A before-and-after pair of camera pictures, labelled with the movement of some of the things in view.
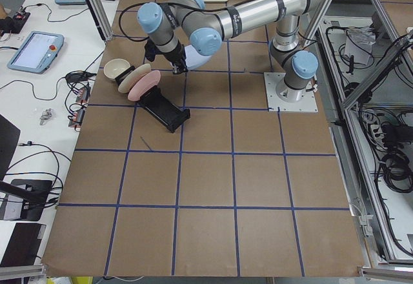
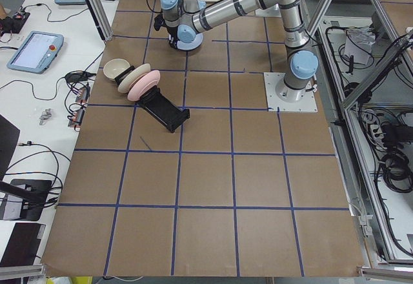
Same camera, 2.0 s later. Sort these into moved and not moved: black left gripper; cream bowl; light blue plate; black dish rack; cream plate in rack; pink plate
Moved: light blue plate; black left gripper
Not moved: cream bowl; cream plate in rack; black dish rack; pink plate
